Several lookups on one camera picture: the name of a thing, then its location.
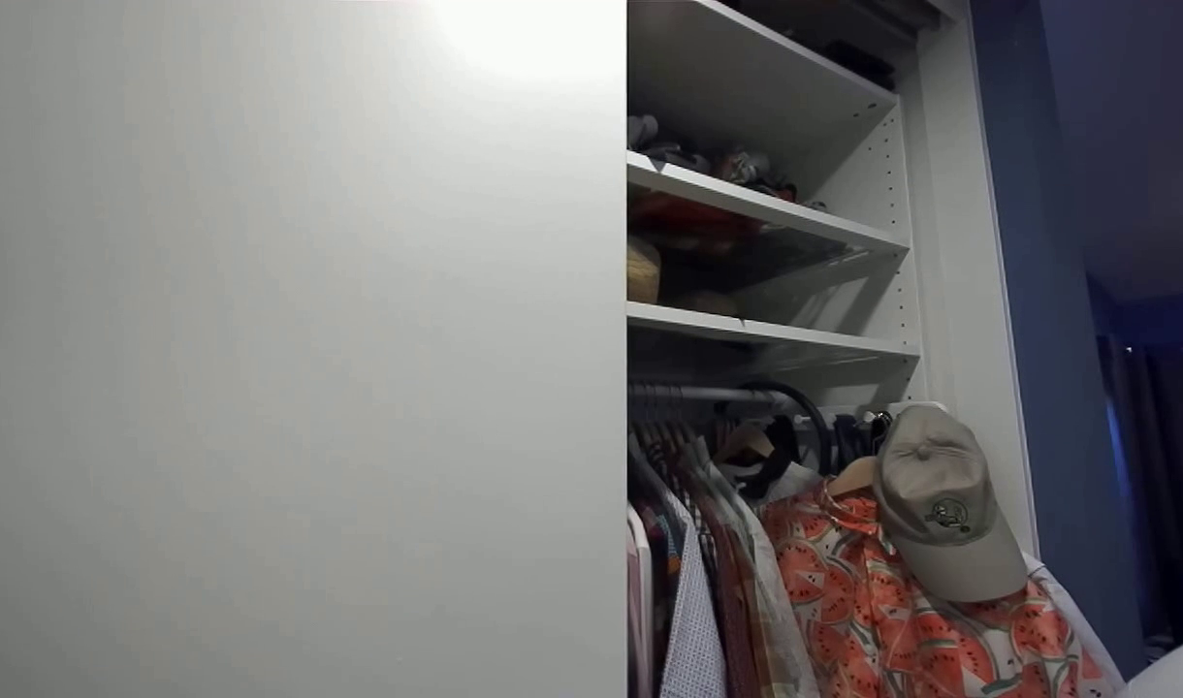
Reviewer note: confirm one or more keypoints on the beige baseball cap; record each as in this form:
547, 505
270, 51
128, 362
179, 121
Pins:
939, 513

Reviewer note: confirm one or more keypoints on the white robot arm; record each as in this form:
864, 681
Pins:
1163, 681

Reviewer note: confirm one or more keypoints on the watermelon print shirt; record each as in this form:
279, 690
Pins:
877, 632

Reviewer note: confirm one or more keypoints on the hanging checked clothes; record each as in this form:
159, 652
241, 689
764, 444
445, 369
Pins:
702, 598

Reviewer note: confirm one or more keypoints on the white wardrobe shelves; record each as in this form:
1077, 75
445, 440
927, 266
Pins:
768, 188

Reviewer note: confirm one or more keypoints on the white wardrobe sliding door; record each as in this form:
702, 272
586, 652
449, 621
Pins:
313, 350

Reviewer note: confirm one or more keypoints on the blue curtain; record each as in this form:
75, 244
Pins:
1077, 474

